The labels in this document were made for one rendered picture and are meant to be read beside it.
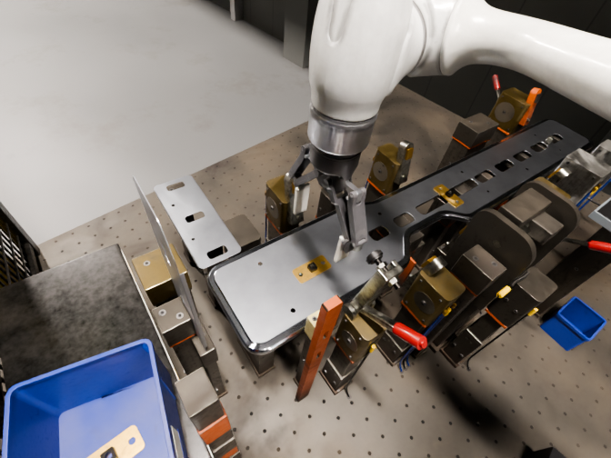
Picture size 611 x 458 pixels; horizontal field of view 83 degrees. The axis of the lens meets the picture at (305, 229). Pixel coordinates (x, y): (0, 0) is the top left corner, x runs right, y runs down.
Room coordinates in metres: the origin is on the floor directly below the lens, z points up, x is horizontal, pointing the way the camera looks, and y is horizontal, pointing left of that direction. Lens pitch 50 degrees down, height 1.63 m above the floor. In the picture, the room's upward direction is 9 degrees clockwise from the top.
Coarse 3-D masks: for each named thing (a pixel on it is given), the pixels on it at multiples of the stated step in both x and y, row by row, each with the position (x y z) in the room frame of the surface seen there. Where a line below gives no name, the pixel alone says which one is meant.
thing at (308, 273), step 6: (318, 258) 0.45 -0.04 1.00; (324, 258) 0.45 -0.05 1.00; (306, 264) 0.43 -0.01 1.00; (318, 264) 0.43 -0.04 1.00; (324, 264) 0.43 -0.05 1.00; (330, 264) 0.44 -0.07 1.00; (294, 270) 0.41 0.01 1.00; (300, 270) 0.41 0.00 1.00; (306, 270) 0.41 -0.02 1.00; (312, 270) 0.41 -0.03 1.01; (318, 270) 0.42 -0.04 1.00; (324, 270) 0.42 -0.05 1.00; (300, 276) 0.39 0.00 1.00; (306, 276) 0.40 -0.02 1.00; (312, 276) 0.40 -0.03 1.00; (300, 282) 0.38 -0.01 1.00
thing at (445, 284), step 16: (448, 272) 0.41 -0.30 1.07; (416, 288) 0.39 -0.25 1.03; (432, 288) 0.37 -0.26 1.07; (448, 288) 0.38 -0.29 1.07; (464, 288) 0.38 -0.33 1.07; (416, 304) 0.38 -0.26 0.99; (432, 304) 0.36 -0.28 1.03; (448, 304) 0.35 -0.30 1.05; (400, 320) 0.39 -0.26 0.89; (416, 320) 0.36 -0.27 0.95; (432, 320) 0.35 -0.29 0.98; (384, 336) 0.39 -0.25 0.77; (384, 352) 0.38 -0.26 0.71; (400, 352) 0.35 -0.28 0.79; (400, 368) 0.34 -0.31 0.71
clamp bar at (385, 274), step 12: (384, 264) 0.31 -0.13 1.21; (396, 264) 0.31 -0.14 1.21; (372, 276) 0.30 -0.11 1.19; (384, 276) 0.28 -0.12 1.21; (396, 276) 0.29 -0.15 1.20; (372, 288) 0.29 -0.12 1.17; (384, 288) 0.30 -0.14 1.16; (396, 288) 0.28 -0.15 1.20; (360, 300) 0.30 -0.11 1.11; (372, 300) 0.30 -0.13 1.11
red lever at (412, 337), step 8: (360, 312) 0.30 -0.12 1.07; (368, 312) 0.29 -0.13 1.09; (376, 312) 0.29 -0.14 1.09; (376, 320) 0.27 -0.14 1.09; (384, 320) 0.27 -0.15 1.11; (392, 320) 0.27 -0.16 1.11; (392, 328) 0.25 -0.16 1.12; (400, 328) 0.25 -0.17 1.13; (408, 328) 0.25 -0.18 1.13; (400, 336) 0.24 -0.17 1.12; (408, 336) 0.23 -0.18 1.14; (416, 336) 0.23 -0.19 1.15; (424, 336) 0.23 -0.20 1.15; (416, 344) 0.22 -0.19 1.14; (424, 344) 0.22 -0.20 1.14
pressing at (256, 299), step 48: (528, 144) 1.04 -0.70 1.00; (576, 144) 1.09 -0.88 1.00; (432, 192) 0.73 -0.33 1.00; (480, 192) 0.76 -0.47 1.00; (288, 240) 0.49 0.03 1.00; (336, 240) 0.51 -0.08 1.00; (384, 240) 0.53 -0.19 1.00; (240, 288) 0.35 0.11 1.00; (288, 288) 0.36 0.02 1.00; (336, 288) 0.38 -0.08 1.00; (240, 336) 0.25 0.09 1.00; (288, 336) 0.26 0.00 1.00
